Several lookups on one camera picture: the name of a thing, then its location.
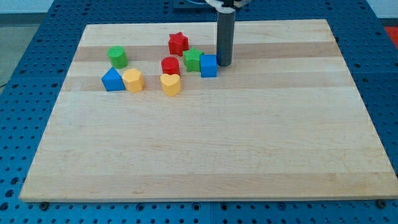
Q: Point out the red star block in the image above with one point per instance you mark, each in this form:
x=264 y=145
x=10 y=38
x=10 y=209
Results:
x=178 y=43

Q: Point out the blue triangle block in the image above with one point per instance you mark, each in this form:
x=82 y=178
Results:
x=112 y=81

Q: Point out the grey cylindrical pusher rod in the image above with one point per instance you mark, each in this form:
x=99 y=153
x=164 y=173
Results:
x=225 y=36

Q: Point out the green star block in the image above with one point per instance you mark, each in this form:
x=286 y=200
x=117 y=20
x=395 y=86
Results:
x=191 y=59

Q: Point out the yellow heart block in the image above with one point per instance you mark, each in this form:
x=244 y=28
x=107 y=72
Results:
x=171 y=84

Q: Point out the yellow hexagon block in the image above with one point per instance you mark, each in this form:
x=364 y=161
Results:
x=133 y=80

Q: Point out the red cylinder block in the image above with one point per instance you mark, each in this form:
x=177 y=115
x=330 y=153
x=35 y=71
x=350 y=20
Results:
x=170 y=66

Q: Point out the light wooden board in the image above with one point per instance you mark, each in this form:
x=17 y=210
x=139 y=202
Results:
x=285 y=121

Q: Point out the green cylinder block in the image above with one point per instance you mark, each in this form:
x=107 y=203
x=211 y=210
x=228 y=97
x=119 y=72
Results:
x=117 y=57

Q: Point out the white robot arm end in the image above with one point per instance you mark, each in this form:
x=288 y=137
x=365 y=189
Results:
x=227 y=6

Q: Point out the blue cube block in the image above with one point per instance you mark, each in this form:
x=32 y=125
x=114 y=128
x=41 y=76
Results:
x=208 y=66

